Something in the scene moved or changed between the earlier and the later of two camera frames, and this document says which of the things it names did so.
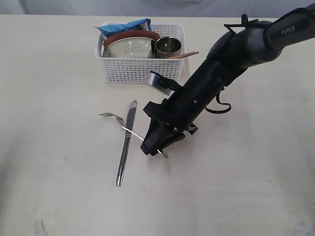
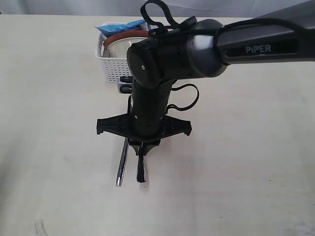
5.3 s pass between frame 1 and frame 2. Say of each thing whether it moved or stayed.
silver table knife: stayed
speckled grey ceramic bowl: stayed
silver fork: moved
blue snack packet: stayed
